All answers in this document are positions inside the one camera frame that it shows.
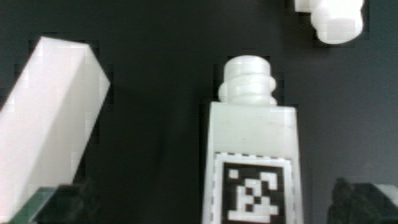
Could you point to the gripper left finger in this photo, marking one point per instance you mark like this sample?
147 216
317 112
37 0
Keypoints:
61 205

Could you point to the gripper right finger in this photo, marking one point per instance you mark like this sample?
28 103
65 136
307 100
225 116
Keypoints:
365 203

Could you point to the white leg with tag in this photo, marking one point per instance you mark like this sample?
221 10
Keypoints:
253 189

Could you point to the white leg centre left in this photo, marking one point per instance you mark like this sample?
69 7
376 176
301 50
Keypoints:
337 18

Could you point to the white obstacle fence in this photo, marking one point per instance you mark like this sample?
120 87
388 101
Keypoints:
47 120

